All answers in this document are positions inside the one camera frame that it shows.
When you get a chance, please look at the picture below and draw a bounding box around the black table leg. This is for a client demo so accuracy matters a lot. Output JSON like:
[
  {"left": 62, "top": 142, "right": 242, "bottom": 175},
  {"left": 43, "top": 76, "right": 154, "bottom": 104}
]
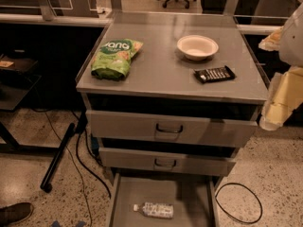
[{"left": 40, "top": 123, "right": 75, "bottom": 193}]

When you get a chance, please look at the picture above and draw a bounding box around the grey drawer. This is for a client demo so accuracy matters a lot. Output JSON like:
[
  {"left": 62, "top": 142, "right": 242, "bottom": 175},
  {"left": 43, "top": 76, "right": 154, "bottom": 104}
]
[
  {"left": 86, "top": 110, "right": 257, "bottom": 148},
  {"left": 105, "top": 171, "right": 219, "bottom": 227},
  {"left": 99, "top": 148, "right": 235, "bottom": 176}
]

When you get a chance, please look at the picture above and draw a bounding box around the white paper bowl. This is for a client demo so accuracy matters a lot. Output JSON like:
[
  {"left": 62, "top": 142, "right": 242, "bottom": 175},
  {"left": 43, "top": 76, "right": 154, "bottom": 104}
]
[{"left": 177, "top": 35, "right": 219, "bottom": 61}]

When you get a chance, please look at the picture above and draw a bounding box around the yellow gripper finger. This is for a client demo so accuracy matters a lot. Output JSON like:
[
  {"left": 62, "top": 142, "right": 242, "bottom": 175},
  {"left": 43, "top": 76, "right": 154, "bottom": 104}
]
[
  {"left": 258, "top": 27, "right": 283, "bottom": 51},
  {"left": 259, "top": 66, "right": 303, "bottom": 131}
]

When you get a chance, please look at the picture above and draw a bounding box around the black floor cable loop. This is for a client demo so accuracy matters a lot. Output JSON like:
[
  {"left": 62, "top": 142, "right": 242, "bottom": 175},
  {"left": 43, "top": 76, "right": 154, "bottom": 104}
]
[{"left": 214, "top": 182, "right": 264, "bottom": 225}]

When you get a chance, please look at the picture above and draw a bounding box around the top grey drawer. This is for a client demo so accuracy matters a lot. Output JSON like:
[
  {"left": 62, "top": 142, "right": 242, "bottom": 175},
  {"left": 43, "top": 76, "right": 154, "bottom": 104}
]
[{"left": 86, "top": 110, "right": 257, "bottom": 148}]

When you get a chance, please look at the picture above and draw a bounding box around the clear plastic water bottle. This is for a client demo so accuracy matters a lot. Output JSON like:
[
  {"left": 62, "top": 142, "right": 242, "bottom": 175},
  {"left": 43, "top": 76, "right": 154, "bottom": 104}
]
[{"left": 133, "top": 202, "right": 174, "bottom": 219}]

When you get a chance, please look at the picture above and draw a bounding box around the grey metal cabinet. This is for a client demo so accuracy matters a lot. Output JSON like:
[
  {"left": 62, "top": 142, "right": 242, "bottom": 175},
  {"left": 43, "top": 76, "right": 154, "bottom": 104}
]
[{"left": 75, "top": 10, "right": 270, "bottom": 187}]

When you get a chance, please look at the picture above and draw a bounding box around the green chip bag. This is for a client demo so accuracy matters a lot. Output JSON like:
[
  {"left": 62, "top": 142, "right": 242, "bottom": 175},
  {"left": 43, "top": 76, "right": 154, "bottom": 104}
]
[{"left": 91, "top": 39, "right": 143, "bottom": 80}]

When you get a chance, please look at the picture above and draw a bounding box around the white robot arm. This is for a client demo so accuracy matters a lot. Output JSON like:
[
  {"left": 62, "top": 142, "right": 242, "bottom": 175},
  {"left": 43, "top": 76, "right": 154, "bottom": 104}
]
[{"left": 258, "top": 5, "right": 303, "bottom": 131}]

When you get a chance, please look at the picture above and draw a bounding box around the bottom grey drawer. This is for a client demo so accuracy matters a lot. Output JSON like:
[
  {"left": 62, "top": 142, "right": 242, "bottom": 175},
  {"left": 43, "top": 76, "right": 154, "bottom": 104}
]
[{"left": 105, "top": 171, "right": 219, "bottom": 227}]

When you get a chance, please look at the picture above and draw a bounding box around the middle grey drawer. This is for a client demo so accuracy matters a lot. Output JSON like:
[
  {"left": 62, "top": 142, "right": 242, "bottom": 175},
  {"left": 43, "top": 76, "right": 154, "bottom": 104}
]
[{"left": 99, "top": 148, "right": 235, "bottom": 176}]

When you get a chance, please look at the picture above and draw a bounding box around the dark side table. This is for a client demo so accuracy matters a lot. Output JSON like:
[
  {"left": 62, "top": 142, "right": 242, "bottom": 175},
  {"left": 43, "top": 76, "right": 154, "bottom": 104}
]
[{"left": 0, "top": 49, "right": 43, "bottom": 153}]

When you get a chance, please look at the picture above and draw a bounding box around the black cable left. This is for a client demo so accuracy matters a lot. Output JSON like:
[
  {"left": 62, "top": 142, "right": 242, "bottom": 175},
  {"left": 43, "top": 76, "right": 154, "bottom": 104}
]
[{"left": 74, "top": 111, "right": 113, "bottom": 200}]

